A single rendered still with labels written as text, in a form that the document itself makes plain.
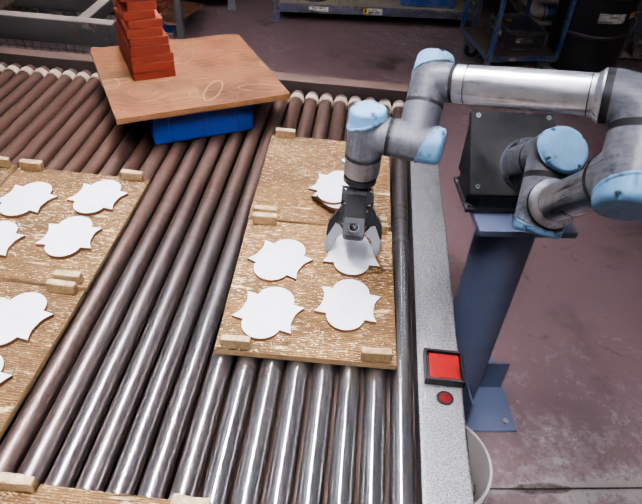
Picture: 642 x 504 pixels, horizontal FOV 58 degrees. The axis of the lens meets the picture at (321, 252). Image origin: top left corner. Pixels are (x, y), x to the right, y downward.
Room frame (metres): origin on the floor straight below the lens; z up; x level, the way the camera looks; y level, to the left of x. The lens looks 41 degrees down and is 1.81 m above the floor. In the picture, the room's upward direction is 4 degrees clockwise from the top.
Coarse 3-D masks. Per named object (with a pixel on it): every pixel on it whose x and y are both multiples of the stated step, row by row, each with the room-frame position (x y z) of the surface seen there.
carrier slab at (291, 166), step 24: (288, 144) 1.50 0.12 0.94; (312, 144) 1.51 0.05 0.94; (336, 144) 1.52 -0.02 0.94; (264, 168) 1.36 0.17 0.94; (288, 168) 1.37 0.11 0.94; (312, 168) 1.38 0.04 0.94; (336, 168) 1.39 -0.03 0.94; (384, 168) 1.40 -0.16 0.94; (264, 192) 1.25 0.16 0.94; (288, 192) 1.25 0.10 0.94; (312, 192) 1.26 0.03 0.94; (384, 192) 1.29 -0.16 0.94; (288, 216) 1.15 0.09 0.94; (312, 216) 1.16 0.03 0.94
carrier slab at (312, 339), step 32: (256, 224) 1.11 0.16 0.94; (288, 224) 1.12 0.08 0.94; (320, 256) 1.01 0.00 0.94; (384, 256) 1.03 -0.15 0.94; (256, 288) 0.89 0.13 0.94; (288, 288) 0.90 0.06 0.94; (320, 288) 0.90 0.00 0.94; (384, 288) 0.92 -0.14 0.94; (224, 320) 0.79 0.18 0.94; (320, 320) 0.81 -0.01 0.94; (384, 320) 0.82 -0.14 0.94; (224, 352) 0.72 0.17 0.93; (256, 352) 0.72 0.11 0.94; (288, 352) 0.72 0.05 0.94; (320, 352) 0.73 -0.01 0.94; (352, 352) 0.73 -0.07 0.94
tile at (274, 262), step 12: (288, 240) 1.05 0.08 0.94; (264, 252) 1.00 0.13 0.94; (276, 252) 1.00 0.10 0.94; (288, 252) 1.01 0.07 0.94; (300, 252) 1.01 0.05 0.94; (264, 264) 0.96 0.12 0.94; (276, 264) 0.96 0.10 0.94; (288, 264) 0.96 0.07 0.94; (300, 264) 0.97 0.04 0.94; (264, 276) 0.92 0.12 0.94; (276, 276) 0.92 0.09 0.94; (288, 276) 0.93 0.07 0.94
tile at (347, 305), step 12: (324, 288) 0.90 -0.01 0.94; (336, 288) 0.90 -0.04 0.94; (348, 288) 0.90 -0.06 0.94; (360, 288) 0.90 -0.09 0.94; (324, 300) 0.86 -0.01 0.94; (336, 300) 0.86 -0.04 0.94; (348, 300) 0.87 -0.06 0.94; (360, 300) 0.87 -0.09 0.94; (372, 300) 0.87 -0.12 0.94; (324, 312) 0.83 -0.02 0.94; (336, 312) 0.83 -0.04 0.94; (348, 312) 0.83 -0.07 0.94; (360, 312) 0.83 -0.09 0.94; (372, 312) 0.84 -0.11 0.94; (336, 324) 0.80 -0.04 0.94; (348, 324) 0.80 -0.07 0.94; (360, 324) 0.80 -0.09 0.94
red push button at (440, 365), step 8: (432, 360) 0.73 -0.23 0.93; (440, 360) 0.74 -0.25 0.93; (448, 360) 0.74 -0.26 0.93; (456, 360) 0.74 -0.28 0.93; (432, 368) 0.72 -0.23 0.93; (440, 368) 0.72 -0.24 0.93; (448, 368) 0.72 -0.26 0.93; (456, 368) 0.72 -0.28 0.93; (432, 376) 0.70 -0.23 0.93; (440, 376) 0.70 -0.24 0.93; (448, 376) 0.70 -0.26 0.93; (456, 376) 0.70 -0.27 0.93
